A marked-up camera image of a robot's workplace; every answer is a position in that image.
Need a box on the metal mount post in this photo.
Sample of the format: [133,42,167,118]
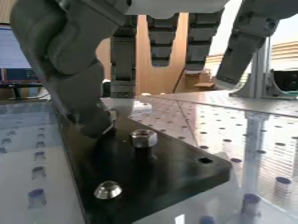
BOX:
[230,36,298,99]

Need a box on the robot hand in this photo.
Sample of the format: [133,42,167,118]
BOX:
[8,0,298,138]

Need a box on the silver cone-shaped nut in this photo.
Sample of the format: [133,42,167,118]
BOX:
[91,180,123,200]

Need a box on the black plate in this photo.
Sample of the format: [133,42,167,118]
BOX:
[54,106,234,224]

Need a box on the small silver hex nut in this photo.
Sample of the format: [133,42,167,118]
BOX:
[129,128,159,149]

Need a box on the computer monitor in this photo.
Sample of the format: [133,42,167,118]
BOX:
[0,26,45,88]

